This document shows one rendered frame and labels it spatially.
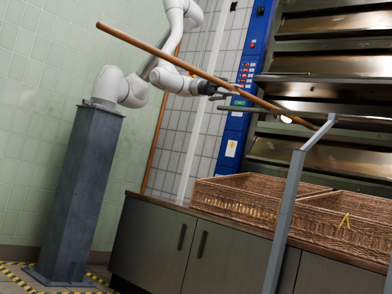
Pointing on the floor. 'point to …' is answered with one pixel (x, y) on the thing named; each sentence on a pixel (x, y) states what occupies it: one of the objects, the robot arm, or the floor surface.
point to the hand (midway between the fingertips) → (233, 89)
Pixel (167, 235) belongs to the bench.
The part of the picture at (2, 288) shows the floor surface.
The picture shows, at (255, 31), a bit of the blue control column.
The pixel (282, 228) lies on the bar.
